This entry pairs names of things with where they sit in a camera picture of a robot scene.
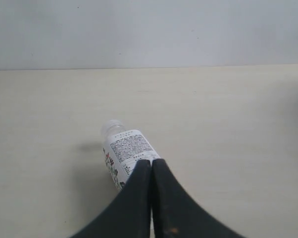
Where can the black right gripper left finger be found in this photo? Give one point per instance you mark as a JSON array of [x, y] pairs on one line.
[[129, 214]]

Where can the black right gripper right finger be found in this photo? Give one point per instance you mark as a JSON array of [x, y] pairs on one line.
[[176, 214]]

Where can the clear bottle floral label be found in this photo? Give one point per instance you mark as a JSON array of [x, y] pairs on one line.
[[122, 149]]

